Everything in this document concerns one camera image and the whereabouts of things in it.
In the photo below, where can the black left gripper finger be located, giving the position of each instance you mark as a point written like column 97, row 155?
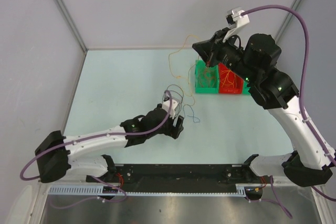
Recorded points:
column 175, row 131
column 179, row 122

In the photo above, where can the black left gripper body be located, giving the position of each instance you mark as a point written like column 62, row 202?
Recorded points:
column 165, row 129

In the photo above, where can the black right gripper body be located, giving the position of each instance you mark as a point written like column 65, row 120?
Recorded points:
column 226, row 52

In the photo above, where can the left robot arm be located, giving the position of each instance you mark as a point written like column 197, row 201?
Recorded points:
column 59, row 156

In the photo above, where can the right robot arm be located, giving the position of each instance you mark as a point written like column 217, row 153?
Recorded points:
column 308, row 165

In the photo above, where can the green bin left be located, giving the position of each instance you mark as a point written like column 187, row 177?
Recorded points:
column 206, row 78

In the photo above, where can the green bin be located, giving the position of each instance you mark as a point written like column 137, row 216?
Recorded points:
column 206, row 78
column 245, row 90

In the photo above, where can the green bin right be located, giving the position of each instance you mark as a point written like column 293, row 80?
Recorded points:
column 245, row 90

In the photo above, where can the red bin middle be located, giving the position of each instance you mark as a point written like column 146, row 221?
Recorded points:
column 229, row 83

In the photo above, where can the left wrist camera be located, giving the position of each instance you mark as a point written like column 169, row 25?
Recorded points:
column 171, row 106

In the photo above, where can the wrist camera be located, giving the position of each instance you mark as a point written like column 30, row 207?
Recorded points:
column 236, row 21
column 171, row 106

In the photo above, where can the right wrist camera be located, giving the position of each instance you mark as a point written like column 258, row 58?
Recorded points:
column 236, row 21

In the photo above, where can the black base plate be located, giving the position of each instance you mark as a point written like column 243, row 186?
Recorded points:
column 183, row 178

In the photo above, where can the aluminium frame post right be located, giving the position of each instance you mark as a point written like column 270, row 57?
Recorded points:
column 287, row 20

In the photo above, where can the aluminium frame post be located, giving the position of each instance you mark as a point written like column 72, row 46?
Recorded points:
column 287, row 20
column 60, row 4

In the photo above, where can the aluminium frame post left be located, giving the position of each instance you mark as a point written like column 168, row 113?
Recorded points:
column 60, row 4

